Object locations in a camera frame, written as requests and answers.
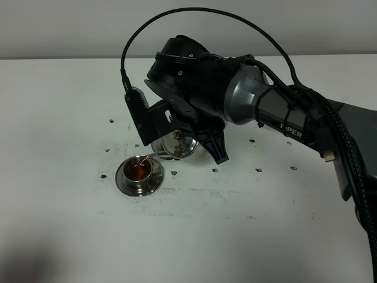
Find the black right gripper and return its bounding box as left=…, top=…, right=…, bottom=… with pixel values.
left=144, top=79, right=229, bottom=164

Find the stainless steel teapot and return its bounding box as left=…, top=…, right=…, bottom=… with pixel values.
left=147, top=130, right=199, bottom=161

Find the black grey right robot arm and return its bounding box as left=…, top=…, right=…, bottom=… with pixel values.
left=141, top=35, right=376, bottom=258

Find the far stainless steel saucer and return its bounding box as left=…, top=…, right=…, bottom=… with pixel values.
left=151, top=139, right=177, bottom=161

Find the stainless steel saucer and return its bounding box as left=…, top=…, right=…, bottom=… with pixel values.
left=115, top=159, right=164, bottom=197
left=151, top=139, right=177, bottom=161

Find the near stainless steel saucer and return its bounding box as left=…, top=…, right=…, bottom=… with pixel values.
left=115, top=159, right=164, bottom=197

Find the near stainless steel teacup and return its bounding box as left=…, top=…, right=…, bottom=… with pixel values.
left=121, top=156, right=162, bottom=184

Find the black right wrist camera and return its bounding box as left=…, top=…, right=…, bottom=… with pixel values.
left=124, top=87, right=178, bottom=146

